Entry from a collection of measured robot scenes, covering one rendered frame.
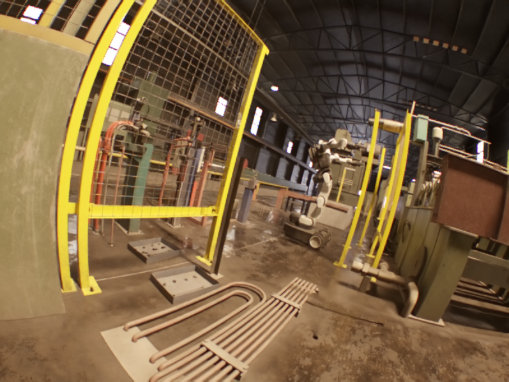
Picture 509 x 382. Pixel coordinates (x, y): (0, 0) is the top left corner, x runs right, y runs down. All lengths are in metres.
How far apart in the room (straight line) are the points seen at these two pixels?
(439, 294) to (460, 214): 0.64
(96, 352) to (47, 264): 0.37
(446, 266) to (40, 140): 2.29
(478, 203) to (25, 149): 2.58
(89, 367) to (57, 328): 0.23
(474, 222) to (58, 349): 2.54
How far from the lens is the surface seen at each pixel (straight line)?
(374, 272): 1.93
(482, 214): 2.06
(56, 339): 1.00
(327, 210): 5.18
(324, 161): 3.00
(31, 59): 0.84
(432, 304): 1.91
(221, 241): 1.42
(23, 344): 1.01
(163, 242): 1.85
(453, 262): 1.85
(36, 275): 0.97
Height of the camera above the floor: 0.74
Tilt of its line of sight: 4 degrees down
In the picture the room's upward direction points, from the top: 14 degrees clockwise
